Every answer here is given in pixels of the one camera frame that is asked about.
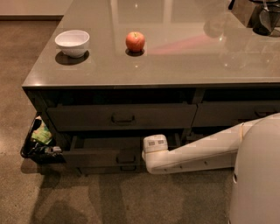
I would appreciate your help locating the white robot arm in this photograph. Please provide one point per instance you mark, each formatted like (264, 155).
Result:
(251, 148)

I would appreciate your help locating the dark grey drawer cabinet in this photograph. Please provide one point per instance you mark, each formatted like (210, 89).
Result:
(195, 51)

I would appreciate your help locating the red apple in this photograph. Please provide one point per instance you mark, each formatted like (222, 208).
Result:
(135, 41)

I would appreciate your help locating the white ceramic bowl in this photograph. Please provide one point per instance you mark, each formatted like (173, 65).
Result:
(73, 43)

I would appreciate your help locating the green snack bag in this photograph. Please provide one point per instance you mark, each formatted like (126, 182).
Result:
(42, 135)

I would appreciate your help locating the black bin with snacks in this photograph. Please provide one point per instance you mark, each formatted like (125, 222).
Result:
(41, 153)

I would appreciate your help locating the black kettle on counter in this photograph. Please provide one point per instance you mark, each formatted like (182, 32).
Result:
(262, 16)

